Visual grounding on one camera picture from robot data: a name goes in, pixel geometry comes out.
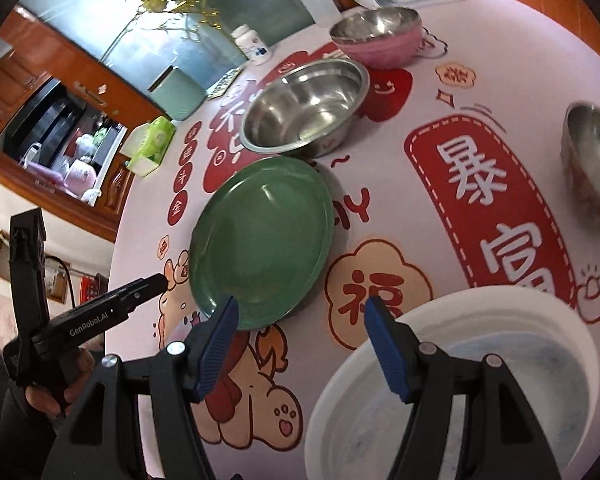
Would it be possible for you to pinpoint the person's left hand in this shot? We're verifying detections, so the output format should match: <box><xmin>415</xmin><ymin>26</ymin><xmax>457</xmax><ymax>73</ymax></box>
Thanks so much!
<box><xmin>24</xmin><ymin>347</ymin><xmax>100</xmax><ymax>423</ymax></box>

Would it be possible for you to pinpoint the frosted glass door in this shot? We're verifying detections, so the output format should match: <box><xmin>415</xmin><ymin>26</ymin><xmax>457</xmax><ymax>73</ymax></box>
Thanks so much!
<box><xmin>17</xmin><ymin>0</ymin><xmax>321</xmax><ymax>106</ymax></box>

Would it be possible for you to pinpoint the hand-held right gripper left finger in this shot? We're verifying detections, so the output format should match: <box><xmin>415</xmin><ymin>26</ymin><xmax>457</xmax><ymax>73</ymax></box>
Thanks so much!
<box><xmin>40</xmin><ymin>295</ymin><xmax>241</xmax><ymax>480</ymax></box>

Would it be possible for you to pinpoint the black cable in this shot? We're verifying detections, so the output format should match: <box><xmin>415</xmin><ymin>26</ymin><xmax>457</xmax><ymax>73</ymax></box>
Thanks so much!
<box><xmin>45</xmin><ymin>257</ymin><xmax>78</xmax><ymax>306</ymax></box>

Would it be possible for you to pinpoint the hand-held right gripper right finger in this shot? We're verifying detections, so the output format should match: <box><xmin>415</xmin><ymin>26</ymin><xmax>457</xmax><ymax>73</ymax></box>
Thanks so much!
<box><xmin>364</xmin><ymin>296</ymin><xmax>563</xmax><ymax>480</ymax></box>

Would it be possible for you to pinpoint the blister pack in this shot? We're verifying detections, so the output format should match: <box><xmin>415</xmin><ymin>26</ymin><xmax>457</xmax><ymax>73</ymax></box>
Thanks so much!
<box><xmin>206</xmin><ymin>66</ymin><xmax>244</xmax><ymax>101</ymax></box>

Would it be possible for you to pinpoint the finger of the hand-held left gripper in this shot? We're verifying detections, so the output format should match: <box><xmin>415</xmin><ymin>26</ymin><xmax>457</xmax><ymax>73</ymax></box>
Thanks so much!
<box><xmin>102</xmin><ymin>273</ymin><xmax>167</xmax><ymax>313</ymax></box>

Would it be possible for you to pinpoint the pale green canister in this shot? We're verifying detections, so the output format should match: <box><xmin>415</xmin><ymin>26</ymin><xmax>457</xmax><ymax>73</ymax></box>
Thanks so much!
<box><xmin>147</xmin><ymin>65</ymin><xmax>208</xmax><ymax>122</ymax></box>

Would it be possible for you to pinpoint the pink kitchen appliance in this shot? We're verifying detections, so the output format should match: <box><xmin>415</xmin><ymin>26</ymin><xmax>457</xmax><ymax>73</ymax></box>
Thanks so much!
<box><xmin>62</xmin><ymin>157</ymin><xmax>98</xmax><ymax>193</ymax></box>

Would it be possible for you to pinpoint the green plate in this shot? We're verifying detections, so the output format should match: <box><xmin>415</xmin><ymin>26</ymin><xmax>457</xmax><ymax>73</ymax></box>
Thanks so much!
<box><xmin>188</xmin><ymin>156</ymin><xmax>336</xmax><ymax>332</ymax></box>

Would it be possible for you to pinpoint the round steel bowl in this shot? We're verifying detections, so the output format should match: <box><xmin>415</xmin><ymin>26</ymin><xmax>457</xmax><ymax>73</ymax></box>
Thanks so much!
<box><xmin>560</xmin><ymin>102</ymin><xmax>600</xmax><ymax>233</ymax></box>

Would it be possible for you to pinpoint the white pill bottle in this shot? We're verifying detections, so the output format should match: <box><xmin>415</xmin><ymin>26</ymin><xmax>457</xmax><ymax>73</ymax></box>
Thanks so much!
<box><xmin>231</xmin><ymin>25</ymin><xmax>270</xmax><ymax>65</ymax></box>

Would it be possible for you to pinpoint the flat-bottomed steel bowl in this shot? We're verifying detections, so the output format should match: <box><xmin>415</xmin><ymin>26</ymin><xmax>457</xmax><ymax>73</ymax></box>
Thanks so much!
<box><xmin>238</xmin><ymin>57</ymin><xmax>371</xmax><ymax>158</ymax></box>

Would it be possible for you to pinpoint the green tissue pack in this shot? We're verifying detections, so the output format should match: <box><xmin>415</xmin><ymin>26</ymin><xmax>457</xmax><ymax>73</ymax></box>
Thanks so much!
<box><xmin>120</xmin><ymin>116</ymin><xmax>177</xmax><ymax>177</ymax></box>

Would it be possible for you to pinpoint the pink steel-lined bowl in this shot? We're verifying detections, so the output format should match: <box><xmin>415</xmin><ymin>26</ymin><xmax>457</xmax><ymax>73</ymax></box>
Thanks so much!
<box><xmin>328</xmin><ymin>6</ymin><xmax>423</xmax><ymax>70</ymax></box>

